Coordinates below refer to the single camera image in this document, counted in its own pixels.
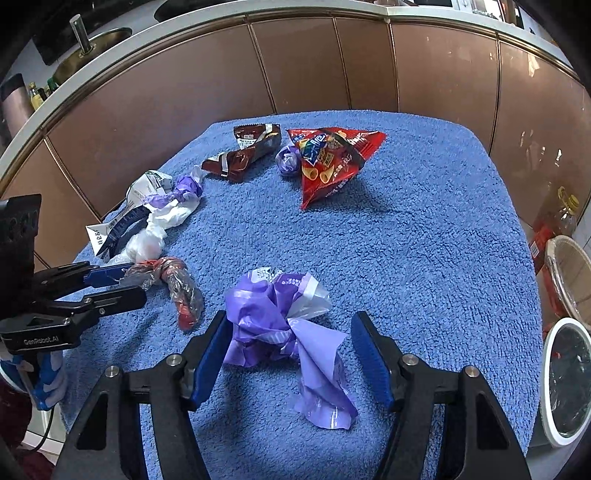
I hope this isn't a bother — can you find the rose thermos with black lid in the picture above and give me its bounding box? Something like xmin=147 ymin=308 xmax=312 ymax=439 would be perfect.
xmin=0 ymin=73 xmax=33 ymax=140

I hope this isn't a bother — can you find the white bin with black liner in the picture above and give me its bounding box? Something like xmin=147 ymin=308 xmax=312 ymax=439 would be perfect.
xmin=539 ymin=318 xmax=591 ymax=448

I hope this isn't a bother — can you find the large cooking oil bottle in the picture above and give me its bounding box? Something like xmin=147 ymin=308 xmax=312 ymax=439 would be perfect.
xmin=531 ymin=187 xmax=581 ymax=274

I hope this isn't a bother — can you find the black cable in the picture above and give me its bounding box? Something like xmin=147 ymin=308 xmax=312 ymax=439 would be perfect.
xmin=25 ymin=404 xmax=63 ymax=455

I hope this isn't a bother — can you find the brown foil wrapper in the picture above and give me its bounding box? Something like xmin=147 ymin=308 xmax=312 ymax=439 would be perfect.
xmin=202 ymin=124 xmax=282 ymax=184

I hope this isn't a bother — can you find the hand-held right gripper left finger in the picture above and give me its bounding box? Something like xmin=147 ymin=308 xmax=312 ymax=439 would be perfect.
xmin=48 ymin=310 xmax=234 ymax=480

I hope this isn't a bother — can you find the white green flattened carton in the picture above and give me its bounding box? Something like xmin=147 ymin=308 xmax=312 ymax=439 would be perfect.
xmin=127 ymin=170 xmax=174 ymax=208

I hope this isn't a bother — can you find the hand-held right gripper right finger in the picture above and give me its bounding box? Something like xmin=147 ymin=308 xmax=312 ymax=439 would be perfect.
xmin=350 ymin=310 xmax=532 ymax=480

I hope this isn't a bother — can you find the white plastic bag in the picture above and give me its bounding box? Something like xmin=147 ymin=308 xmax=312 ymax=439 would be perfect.
xmin=122 ymin=198 xmax=202 ymax=265

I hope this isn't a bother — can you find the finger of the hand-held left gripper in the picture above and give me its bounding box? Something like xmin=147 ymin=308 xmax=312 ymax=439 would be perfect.
xmin=32 ymin=261 xmax=136 ymax=297
xmin=28 ymin=285 xmax=148 ymax=320

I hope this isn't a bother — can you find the clear red plastic wrapper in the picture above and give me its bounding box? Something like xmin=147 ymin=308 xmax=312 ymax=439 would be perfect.
xmin=121 ymin=257 xmax=205 ymax=332

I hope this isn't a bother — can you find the purple plastic bag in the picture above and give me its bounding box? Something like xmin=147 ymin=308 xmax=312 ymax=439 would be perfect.
xmin=223 ymin=267 xmax=360 ymax=431

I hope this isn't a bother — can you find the red snack bag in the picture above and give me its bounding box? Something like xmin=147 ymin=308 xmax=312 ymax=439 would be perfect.
xmin=287 ymin=127 xmax=387 ymax=211

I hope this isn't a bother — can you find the small purple wrapper ball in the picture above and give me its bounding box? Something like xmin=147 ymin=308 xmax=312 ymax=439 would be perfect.
xmin=276 ymin=144 xmax=303 ymax=178

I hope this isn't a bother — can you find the wooden bucket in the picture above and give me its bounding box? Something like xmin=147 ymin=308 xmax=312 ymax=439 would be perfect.
xmin=545 ymin=235 xmax=591 ymax=326

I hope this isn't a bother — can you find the metal wok with handle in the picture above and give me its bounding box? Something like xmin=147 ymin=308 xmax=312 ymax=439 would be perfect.
xmin=52 ymin=14 xmax=133 ymax=86

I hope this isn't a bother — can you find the dark blue white wrapper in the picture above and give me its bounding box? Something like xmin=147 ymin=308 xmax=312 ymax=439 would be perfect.
xmin=86 ymin=205 xmax=153 ymax=265

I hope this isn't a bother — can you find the person's left hand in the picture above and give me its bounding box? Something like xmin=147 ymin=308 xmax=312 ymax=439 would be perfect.
xmin=0 ymin=350 xmax=68 ymax=412

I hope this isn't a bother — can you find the crumpled purple white wrapper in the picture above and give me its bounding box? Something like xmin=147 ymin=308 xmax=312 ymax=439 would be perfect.
xmin=144 ymin=165 xmax=205 ymax=209

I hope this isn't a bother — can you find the white kitchen countertop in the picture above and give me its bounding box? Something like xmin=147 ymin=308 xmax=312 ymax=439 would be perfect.
xmin=0 ymin=0 xmax=591 ymax=172

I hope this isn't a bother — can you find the blue terry towel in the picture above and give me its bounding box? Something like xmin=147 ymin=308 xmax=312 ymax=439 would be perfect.
xmin=60 ymin=110 xmax=544 ymax=480

